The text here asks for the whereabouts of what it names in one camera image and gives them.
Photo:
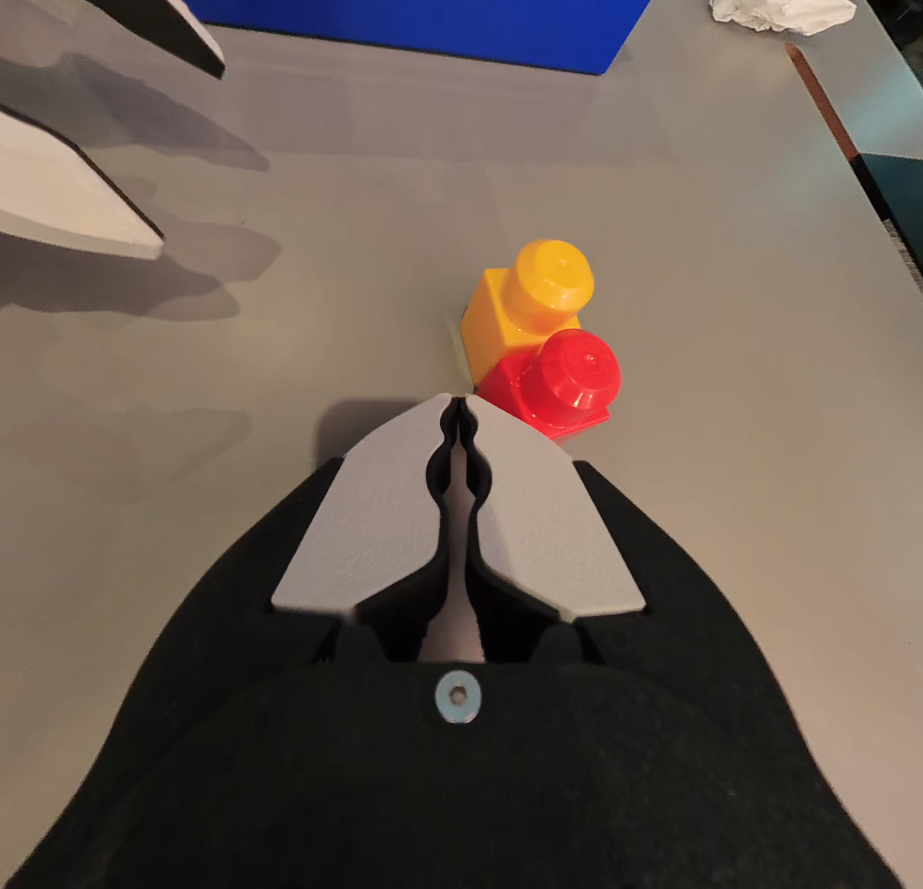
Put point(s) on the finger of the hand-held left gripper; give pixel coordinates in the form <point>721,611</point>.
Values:
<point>65,197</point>
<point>152,9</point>

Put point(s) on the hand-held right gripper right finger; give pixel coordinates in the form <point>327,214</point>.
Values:
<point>555,529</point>

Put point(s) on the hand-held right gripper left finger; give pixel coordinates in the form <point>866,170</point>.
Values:
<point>361,529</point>

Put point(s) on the red mega block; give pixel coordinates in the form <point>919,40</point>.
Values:
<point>570,384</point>

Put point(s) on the yellow mega block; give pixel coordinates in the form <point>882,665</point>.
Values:
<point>505,319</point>

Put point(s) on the blue storage bin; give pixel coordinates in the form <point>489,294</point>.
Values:
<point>433,9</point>

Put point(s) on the dark tablet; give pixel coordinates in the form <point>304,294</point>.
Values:
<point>897,204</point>

